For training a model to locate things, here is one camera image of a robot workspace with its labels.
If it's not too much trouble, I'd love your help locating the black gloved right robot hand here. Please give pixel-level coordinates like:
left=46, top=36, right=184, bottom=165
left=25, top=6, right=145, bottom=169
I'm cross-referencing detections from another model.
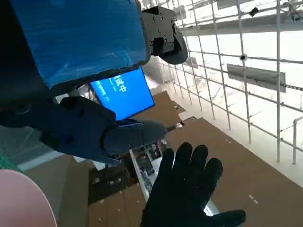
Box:
left=141, top=141, right=247, bottom=227

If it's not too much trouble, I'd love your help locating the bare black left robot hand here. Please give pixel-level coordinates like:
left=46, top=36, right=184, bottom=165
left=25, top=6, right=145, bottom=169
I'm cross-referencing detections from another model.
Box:
left=0, top=0, right=189, bottom=166

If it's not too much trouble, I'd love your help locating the pink bowl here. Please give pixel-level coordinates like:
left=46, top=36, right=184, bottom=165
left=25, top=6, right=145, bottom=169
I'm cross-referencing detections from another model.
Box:
left=0, top=168, right=58, bottom=227

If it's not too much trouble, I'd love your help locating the large brown cardboard sheet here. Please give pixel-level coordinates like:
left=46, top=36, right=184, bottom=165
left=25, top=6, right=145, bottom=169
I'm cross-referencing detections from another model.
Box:
left=88, top=117, right=303, bottom=227

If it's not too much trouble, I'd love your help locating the blue lit monitor screen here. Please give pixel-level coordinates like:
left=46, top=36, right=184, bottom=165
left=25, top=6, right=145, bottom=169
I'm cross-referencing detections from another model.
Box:
left=89, top=67, right=156, bottom=122

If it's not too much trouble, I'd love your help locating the small brown cardboard sheet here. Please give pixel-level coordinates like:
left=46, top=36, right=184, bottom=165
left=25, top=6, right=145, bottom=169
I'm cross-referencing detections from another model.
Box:
left=132, top=91, right=187, bottom=128

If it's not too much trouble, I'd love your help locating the grey rectangular metal plate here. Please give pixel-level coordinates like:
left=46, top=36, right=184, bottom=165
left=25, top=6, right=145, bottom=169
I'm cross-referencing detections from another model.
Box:
left=226, top=63, right=287, bottom=93

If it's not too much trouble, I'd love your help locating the green cutting mat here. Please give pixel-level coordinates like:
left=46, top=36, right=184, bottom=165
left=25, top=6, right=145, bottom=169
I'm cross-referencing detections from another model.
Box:
left=0, top=148, right=19, bottom=171

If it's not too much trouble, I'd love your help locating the white wire grid fence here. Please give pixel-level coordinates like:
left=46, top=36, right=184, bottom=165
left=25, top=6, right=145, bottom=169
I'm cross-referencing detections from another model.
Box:
left=141, top=0, right=303, bottom=166

